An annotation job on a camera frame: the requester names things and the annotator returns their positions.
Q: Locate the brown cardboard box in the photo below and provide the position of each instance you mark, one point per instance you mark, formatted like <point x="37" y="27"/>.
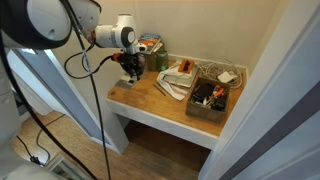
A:
<point x="206" y="111"/>

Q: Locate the grey blue door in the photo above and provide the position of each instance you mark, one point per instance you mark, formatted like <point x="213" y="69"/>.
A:
<point x="56" y="90"/>

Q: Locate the white power adapter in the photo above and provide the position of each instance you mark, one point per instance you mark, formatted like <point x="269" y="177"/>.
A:
<point x="226" y="77"/>

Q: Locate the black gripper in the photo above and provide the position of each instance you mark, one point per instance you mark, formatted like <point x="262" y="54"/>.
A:
<point x="131" y="63"/>

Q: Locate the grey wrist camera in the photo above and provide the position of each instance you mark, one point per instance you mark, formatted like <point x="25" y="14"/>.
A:
<point x="141" y="48"/>

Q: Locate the orange case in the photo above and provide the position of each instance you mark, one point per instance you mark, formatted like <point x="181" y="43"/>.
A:
<point x="186" y="66"/>

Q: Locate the white remote with screen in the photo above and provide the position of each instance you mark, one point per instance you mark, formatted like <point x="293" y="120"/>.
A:
<point x="130" y="80"/>

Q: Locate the colourful book stack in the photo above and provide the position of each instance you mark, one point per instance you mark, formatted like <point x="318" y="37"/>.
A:
<point x="150" y="41"/>

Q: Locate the green glass jar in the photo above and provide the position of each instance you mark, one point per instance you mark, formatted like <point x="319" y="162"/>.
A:
<point x="162" y="61"/>

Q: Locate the black object in box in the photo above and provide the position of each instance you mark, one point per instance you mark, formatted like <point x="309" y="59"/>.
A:
<point x="202" y="91"/>

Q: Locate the gray and white flat object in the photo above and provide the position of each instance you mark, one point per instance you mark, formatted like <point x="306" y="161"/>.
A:
<point x="121" y="84"/>

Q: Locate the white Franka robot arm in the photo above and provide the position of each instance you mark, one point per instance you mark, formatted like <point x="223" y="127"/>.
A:
<point x="50" y="20"/>

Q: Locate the small black object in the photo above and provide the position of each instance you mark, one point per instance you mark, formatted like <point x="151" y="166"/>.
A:
<point x="186" y="64"/>

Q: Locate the white printed paper sheet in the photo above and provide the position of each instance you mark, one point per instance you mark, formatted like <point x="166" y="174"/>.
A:
<point x="171" y="89"/>

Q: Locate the white booklet stack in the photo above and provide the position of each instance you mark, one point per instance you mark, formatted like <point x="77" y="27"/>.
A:
<point x="178" y="78"/>

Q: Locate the small brown box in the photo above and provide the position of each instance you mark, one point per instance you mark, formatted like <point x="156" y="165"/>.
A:
<point x="152" y="61"/>

